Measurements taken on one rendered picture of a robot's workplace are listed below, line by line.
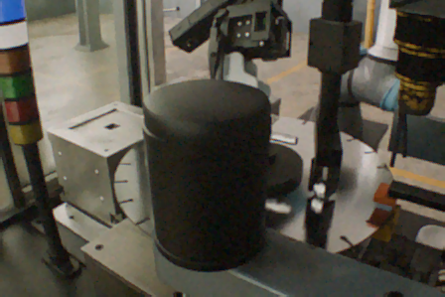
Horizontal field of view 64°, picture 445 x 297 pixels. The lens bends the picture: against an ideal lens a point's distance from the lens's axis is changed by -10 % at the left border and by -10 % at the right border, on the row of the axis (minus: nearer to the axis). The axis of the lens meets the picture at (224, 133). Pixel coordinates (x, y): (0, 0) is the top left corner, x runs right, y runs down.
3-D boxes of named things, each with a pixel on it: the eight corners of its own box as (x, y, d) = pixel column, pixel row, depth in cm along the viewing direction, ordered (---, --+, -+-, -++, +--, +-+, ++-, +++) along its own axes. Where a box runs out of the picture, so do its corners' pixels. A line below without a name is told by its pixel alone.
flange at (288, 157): (203, 190, 42) (202, 169, 41) (215, 144, 52) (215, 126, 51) (306, 195, 41) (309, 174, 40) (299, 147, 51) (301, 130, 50)
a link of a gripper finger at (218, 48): (215, 80, 47) (222, 13, 48) (204, 81, 48) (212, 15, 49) (234, 90, 51) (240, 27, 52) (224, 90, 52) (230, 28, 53)
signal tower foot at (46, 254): (38, 255, 60) (34, 243, 59) (54, 245, 62) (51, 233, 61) (68, 279, 55) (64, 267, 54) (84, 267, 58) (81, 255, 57)
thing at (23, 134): (7, 140, 49) (2, 119, 48) (34, 128, 52) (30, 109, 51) (22, 149, 47) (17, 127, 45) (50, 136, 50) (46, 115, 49)
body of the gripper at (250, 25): (266, 43, 45) (271, -45, 46) (205, 50, 49) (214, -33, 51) (291, 64, 51) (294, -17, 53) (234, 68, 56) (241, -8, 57)
